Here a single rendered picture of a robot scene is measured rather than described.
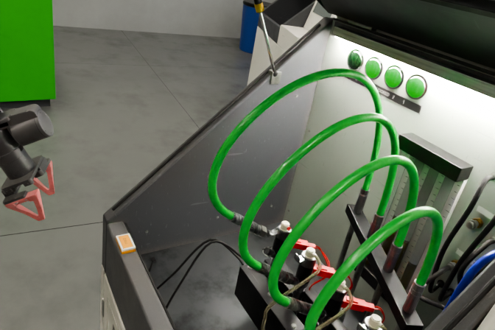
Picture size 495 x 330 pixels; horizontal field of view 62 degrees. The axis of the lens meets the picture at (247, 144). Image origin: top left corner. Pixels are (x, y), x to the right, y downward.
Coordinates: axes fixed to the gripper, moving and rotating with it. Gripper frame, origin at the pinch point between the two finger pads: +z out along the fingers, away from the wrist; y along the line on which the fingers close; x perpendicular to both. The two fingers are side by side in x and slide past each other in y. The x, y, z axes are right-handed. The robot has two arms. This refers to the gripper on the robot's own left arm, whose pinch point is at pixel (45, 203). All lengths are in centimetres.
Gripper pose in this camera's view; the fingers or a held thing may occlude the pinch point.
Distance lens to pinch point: 103.1
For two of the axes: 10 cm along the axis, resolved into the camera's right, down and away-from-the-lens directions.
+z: 2.9, 8.2, 4.9
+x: -9.4, 3.5, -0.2
